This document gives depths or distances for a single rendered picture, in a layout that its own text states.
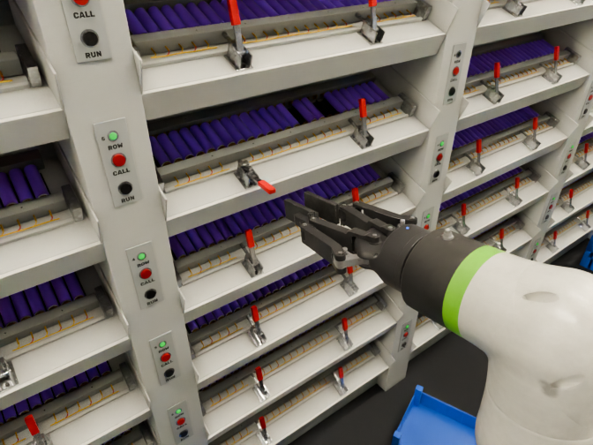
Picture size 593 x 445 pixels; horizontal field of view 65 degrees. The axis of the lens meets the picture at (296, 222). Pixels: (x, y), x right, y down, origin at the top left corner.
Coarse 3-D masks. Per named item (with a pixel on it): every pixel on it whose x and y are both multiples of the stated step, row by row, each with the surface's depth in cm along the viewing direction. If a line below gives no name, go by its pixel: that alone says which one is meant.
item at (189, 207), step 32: (256, 96) 90; (416, 96) 100; (352, 128) 94; (384, 128) 97; (416, 128) 99; (288, 160) 84; (320, 160) 86; (352, 160) 90; (160, 192) 68; (192, 192) 75; (224, 192) 76; (256, 192) 79; (288, 192) 85; (192, 224) 75
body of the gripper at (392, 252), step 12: (372, 228) 57; (396, 228) 56; (408, 228) 50; (420, 228) 50; (360, 240) 54; (384, 240) 53; (396, 240) 49; (408, 240) 48; (360, 252) 52; (372, 252) 51; (384, 252) 50; (396, 252) 48; (408, 252) 47; (372, 264) 51; (384, 264) 49; (396, 264) 48; (384, 276) 50; (396, 276) 48; (396, 288) 50
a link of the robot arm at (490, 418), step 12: (480, 408) 45; (492, 408) 42; (480, 420) 45; (492, 420) 42; (504, 420) 40; (480, 432) 44; (492, 432) 42; (504, 432) 41; (516, 432) 40; (528, 432) 39; (480, 444) 44; (492, 444) 42; (504, 444) 41; (516, 444) 40; (528, 444) 39; (540, 444) 39; (552, 444) 38; (564, 444) 38; (576, 444) 38; (588, 444) 38
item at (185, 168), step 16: (352, 112) 94; (368, 112) 95; (384, 112) 99; (304, 128) 87; (320, 128) 89; (336, 128) 93; (240, 144) 81; (256, 144) 82; (272, 144) 84; (304, 144) 87; (192, 160) 76; (208, 160) 77; (224, 160) 79; (256, 160) 81; (176, 176) 75; (208, 176) 77
